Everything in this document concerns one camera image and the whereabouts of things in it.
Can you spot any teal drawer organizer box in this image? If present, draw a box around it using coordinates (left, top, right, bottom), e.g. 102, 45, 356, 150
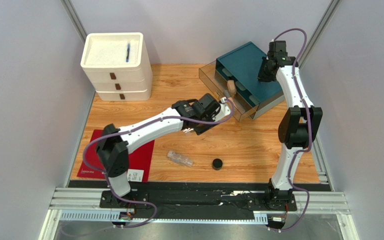
215, 41, 285, 122

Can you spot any clear plastic bottle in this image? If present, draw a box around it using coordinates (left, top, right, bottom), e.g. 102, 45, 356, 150
167, 150, 194, 167

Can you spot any cream bottle gold neck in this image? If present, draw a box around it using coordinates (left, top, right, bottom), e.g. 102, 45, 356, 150
182, 128, 195, 135

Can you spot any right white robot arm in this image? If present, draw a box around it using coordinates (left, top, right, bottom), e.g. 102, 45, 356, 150
257, 40, 323, 210

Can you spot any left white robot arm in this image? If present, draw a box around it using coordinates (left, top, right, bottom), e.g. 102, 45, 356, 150
95, 93, 235, 201

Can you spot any black round jar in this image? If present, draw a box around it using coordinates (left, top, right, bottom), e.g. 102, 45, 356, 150
211, 158, 223, 171

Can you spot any blue pen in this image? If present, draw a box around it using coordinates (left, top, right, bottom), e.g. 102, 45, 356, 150
125, 42, 131, 63

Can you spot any white three-drawer organizer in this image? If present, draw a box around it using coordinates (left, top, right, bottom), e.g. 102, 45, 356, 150
80, 32, 153, 102

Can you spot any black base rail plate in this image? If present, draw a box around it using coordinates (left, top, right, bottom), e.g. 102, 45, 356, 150
67, 179, 332, 221

